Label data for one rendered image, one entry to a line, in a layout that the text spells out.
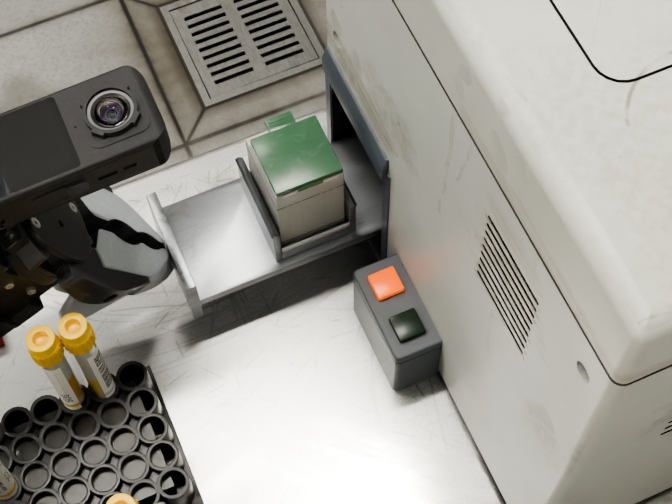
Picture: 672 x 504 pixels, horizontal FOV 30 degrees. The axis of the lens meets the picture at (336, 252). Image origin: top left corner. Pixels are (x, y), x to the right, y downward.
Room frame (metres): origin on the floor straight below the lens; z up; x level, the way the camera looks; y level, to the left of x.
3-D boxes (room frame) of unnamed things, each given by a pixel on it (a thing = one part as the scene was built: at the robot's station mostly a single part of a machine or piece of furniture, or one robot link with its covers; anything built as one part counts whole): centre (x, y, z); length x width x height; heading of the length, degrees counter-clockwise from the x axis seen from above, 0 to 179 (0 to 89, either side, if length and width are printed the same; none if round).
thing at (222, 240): (0.36, 0.00, 0.92); 0.21 x 0.07 x 0.05; 112
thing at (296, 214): (0.36, 0.02, 0.95); 0.05 x 0.04 x 0.06; 22
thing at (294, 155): (0.36, 0.02, 0.98); 0.05 x 0.04 x 0.01; 22
